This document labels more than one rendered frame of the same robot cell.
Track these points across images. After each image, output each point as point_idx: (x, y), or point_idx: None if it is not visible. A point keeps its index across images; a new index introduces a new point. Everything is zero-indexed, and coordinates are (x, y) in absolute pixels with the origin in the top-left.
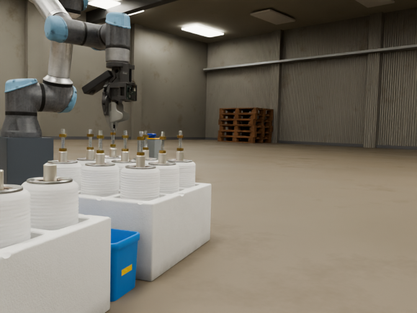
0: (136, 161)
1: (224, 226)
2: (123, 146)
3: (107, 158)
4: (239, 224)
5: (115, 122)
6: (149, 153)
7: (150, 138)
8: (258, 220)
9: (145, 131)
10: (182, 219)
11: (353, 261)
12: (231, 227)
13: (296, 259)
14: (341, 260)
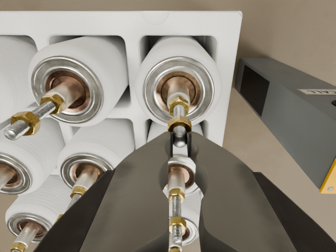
0: (20, 232)
1: (270, 163)
2: (71, 200)
3: (143, 98)
4: (284, 175)
5: (195, 164)
6: (296, 144)
7: (327, 180)
8: (315, 187)
9: (172, 241)
10: None
11: (183, 251)
12: (265, 171)
13: None
14: (182, 247)
